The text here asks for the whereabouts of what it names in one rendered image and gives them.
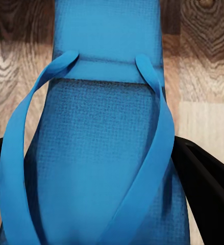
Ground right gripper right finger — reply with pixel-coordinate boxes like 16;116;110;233
171;136;224;245

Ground sandal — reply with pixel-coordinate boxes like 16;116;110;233
0;0;190;245

